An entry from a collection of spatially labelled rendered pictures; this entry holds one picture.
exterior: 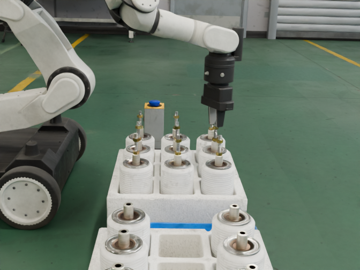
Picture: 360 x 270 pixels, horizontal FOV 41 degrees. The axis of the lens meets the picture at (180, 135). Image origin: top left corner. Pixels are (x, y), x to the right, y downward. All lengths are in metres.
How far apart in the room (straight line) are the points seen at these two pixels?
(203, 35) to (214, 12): 5.10
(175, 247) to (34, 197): 0.54
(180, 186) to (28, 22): 0.70
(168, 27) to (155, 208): 0.50
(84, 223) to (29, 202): 0.19
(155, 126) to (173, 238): 0.65
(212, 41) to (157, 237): 0.55
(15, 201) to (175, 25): 0.72
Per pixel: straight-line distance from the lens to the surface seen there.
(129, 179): 1.35
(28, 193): 1.55
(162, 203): 1.34
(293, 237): 1.57
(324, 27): 6.69
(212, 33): 1.34
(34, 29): 1.61
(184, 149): 1.49
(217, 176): 1.35
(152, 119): 1.72
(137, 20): 1.30
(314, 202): 1.82
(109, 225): 1.08
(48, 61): 1.64
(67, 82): 1.59
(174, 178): 1.35
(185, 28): 1.34
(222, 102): 1.40
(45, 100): 1.62
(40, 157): 1.57
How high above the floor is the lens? 0.77
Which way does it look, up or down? 18 degrees down
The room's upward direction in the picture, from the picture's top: 2 degrees clockwise
